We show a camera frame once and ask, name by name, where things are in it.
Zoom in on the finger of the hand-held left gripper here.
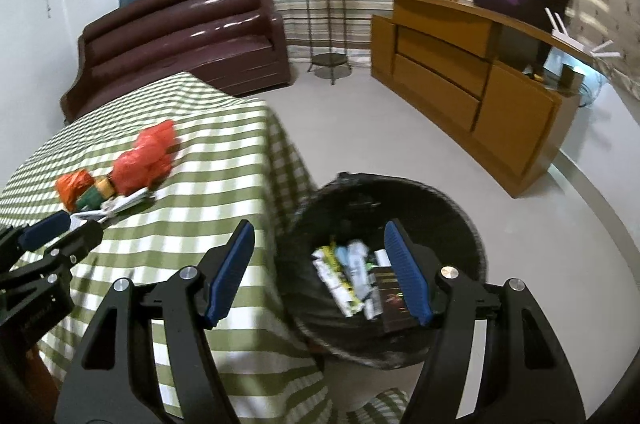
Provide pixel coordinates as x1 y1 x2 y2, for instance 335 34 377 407
0 210 71 266
0 218 105 292

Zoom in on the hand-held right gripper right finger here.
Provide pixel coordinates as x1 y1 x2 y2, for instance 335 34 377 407
382 218 586 424

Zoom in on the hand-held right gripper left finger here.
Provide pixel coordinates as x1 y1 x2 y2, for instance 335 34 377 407
52 219 256 424

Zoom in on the black cardboard box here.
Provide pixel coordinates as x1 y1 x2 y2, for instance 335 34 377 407
372 267 420 335

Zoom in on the white teal packet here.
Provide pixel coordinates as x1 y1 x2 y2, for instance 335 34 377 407
347 241 373 300

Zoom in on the white green tube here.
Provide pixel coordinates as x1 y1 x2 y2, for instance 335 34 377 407
312 254 362 318

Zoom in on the bin with black liner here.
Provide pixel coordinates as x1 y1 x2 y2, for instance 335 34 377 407
277 173 488 370

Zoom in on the small green yellow bottle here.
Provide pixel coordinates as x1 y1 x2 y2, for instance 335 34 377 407
75 178 116 211

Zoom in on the orange plastic bag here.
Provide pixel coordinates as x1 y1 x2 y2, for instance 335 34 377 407
55 170 96 211

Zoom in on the crumpled silver white wrapper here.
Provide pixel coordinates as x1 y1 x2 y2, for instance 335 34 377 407
70 187 156 225

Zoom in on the red plastic bag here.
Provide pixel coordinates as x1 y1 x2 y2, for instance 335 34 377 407
111 120 177 197

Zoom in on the green white checked tablecloth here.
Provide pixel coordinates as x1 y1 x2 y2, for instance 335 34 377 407
0 71 416 424

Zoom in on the wooden cabinet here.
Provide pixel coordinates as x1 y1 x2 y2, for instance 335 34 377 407
370 0 608 199

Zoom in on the black metal plant stand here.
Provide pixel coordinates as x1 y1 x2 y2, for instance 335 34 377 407
302 0 353 85

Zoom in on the dark red leather sofa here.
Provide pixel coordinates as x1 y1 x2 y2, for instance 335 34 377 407
60 0 292 122

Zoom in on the white router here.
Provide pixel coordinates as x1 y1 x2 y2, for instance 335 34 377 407
544 7 623 60

